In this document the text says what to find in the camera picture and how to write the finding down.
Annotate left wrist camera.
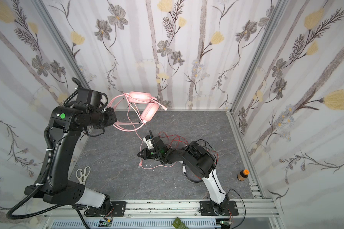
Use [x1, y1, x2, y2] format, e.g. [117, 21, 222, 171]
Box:
[73, 88, 108, 113]

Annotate pink headset cable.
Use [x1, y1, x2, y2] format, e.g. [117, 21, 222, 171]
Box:
[123, 93, 178, 172]

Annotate pink headset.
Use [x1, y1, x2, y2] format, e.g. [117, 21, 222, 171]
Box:
[106, 91, 168, 132]

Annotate green circuit board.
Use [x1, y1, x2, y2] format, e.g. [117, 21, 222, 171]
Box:
[173, 218, 188, 229]

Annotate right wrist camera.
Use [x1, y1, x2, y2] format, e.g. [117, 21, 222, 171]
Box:
[143, 135, 154, 150]

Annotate aluminium mounting rail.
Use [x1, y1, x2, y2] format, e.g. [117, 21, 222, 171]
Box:
[40, 199, 284, 229]

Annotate white scissors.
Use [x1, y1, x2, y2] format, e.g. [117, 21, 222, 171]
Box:
[75, 166, 91, 185]

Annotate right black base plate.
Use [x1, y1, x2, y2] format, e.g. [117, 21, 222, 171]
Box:
[199, 200, 239, 216]

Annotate small brown orange-capped bottle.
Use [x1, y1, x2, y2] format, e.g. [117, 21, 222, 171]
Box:
[237, 169, 250, 181]

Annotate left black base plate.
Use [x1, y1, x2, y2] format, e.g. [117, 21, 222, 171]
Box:
[110, 201, 127, 217]

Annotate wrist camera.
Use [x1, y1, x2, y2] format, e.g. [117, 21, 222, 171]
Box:
[73, 88, 108, 113]
[143, 135, 154, 150]

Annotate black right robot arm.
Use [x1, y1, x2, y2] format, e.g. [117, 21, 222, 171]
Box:
[137, 132, 239, 216]

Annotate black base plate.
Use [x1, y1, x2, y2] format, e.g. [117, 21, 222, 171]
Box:
[199, 200, 239, 216]
[110, 201, 127, 217]

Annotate red headset cable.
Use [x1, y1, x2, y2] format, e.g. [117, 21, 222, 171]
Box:
[158, 131, 218, 179]

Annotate white black headset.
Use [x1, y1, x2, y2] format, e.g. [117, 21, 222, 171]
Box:
[182, 165, 207, 184]

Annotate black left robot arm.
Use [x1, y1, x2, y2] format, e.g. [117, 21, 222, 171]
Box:
[6, 78, 117, 220]

